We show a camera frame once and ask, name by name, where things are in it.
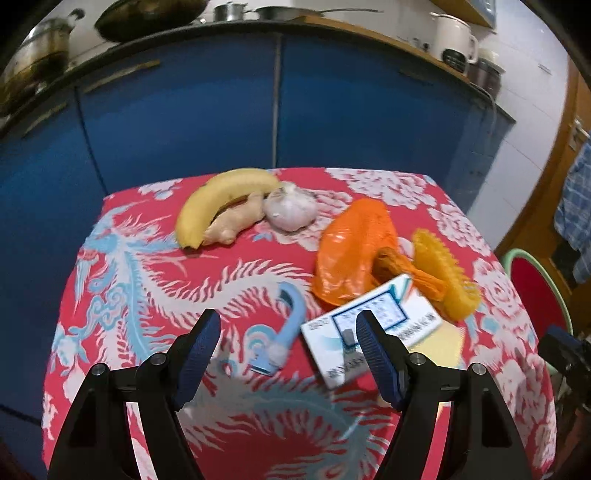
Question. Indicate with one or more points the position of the white wall switch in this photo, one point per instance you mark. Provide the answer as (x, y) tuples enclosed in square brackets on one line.
[(545, 68)]

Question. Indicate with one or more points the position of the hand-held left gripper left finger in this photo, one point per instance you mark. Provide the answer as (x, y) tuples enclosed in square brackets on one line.
[(198, 355)]

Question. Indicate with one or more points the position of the yellow mesh net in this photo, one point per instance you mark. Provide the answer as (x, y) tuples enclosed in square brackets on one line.
[(443, 272)]

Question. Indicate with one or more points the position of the red floral tablecloth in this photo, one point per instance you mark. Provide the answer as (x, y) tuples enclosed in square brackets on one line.
[(138, 286)]

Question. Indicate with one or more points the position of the blue wall cabinet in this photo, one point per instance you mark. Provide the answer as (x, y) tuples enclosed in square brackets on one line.
[(485, 9)]

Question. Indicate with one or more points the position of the blue plaid shirt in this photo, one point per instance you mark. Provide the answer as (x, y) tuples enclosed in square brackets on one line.
[(575, 203)]

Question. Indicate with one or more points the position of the black wok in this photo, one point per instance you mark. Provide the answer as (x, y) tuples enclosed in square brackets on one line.
[(147, 18)]

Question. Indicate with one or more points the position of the small steel pot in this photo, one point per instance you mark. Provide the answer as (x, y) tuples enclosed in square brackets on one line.
[(231, 11)]

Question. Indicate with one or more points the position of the light blue razor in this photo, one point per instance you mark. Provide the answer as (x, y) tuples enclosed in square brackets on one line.
[(291, 314)]

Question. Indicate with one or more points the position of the ginger root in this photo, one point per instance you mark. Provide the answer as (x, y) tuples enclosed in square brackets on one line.
[(228, 221)]

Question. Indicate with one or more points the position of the garlic bulb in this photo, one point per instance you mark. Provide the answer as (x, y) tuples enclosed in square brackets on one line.
[(291, 207)]

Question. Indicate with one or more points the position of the orange plastic bag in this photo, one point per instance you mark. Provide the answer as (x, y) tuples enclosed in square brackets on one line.
[(341, 249)]

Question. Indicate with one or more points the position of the red bin with green rim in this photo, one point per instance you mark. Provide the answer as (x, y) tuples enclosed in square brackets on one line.
[(531, 277)]

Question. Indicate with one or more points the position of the steel steamer pot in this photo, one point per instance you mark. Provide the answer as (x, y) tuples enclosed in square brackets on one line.
[(37, 55)]

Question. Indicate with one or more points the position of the wooden door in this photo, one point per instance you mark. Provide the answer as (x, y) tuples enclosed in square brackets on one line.
[(540, 194)]

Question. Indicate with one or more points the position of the blue kitchen base cabinet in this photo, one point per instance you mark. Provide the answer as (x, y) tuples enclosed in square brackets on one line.
[(184, 106)]

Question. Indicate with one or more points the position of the dark rice cooker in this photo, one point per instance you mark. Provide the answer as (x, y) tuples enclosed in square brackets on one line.
[(487, 76)]

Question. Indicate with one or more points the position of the teal and white carton box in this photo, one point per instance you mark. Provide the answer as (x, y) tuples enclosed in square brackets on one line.
[(332, 346)]

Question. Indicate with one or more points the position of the white electric kettle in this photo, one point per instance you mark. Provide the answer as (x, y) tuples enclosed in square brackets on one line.
[(450, 37)]

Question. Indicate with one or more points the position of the yellow banana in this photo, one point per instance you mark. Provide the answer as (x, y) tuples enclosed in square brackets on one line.
[(203, 203)]

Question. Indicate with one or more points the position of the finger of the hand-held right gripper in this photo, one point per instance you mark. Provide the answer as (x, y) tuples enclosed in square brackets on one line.
[(561, 337)]

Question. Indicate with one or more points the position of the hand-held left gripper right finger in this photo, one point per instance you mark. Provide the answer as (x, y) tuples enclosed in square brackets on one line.
[(378, 360)]

